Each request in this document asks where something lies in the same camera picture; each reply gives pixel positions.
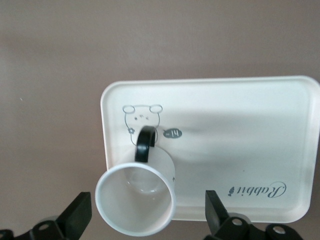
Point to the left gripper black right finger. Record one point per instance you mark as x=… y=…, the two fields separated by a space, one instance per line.
x=215 y=215

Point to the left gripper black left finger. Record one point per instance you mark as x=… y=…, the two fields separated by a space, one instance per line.
x=72 y=217

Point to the cream rabbit print tray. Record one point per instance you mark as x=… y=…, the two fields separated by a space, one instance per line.
x=225 y=125

